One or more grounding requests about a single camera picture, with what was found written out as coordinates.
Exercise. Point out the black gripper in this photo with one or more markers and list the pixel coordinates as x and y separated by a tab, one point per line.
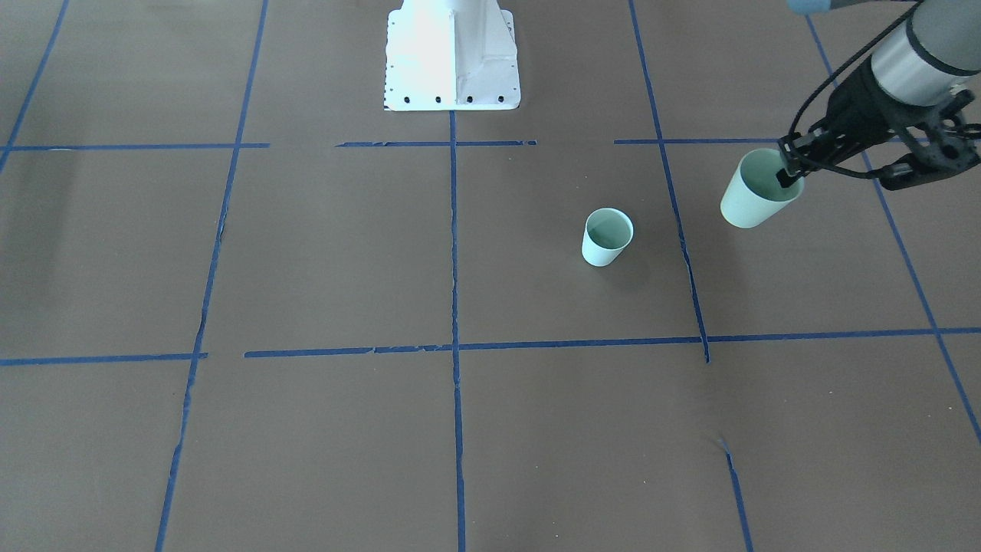
855	107

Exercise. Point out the mint green cup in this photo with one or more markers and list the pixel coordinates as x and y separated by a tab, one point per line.
755	193
607	232

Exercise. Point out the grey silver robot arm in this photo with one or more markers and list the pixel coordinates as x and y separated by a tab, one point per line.
932	48

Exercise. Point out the standing mint green cup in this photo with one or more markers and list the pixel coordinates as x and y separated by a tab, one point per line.
607	232

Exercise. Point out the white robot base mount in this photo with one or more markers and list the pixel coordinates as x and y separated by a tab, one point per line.
451	55

